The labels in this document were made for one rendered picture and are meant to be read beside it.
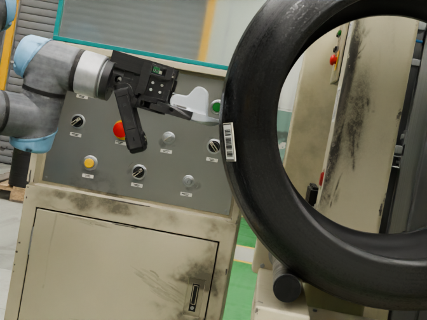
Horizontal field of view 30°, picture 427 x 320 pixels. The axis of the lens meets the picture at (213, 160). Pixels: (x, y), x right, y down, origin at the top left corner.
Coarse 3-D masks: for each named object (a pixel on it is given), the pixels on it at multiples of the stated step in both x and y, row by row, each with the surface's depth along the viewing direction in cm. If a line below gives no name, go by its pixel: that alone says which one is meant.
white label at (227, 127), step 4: (224, 124) 125; (228, 124) 123; (232, 124) 122; (224, 128) 125; (228, 128) 123; (232, 128) 122; (224, 132) 125; (228, 132) 124; (232, 132) 122; (224, 136) 125; (228, 136) 124; (232, 136) 122; (224, 140) 126; (228, 140) 124; (232, 140) 122; (228, 144) 124; (232, 144) 123; (228, 148) 124; (232, 148) 123; (228, 152) 125; (232, 152) 123; (228, 156) 125; (232, 156) 123; (228, 160) 125; (232, 160) 123
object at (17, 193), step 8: (16, 152) 777; (24, 152) 773; (16, 160) 776; (24, 160) 773; (16, 168) 776; (24, 168) 774; (0, 176) 838; (8, 176) 851; (16, 176) 775; (24, 176) 774; (0, 184) 772; (8, 184) 783; (16, 184) 775; (24, 184) 775; (16, 192) 772; (24, 192) 772; (16, 200) 772
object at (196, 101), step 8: (200, 88) 133; (176, 96) 133; (184, 96) 133; (192, 96) 133; (200, 96) 133; (176, 104) 133; (184, 104) 133; (192, 104) 133; (200, 104) 133; (200, 112) 133; (192, 120) 132; (200, 120) 133; (208, 120) 133; (216, 120) 134
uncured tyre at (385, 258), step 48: (288, 0) 122; (336, 0) 120; (384, 0) 147; (240, 48) 125; (288, 48) 121; (240, 96) 123; (240, 144) 123; (240, 192) 126; (288, 192) 122; (288, 240) 123; (336, 240) 121; (384, 240) 149; (336, 288) 125; (384, 288) 122
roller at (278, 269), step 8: (280, 264) 137; (280, 272) 130; (288, 272) 129; (280, 280) 127; (288, 280) 126; (296, 280) 127; (280, 288) 127; (288, 288) 126; (296, 288) 126; (280, 296) 127; (288, 296) 127; (296, 296) 126
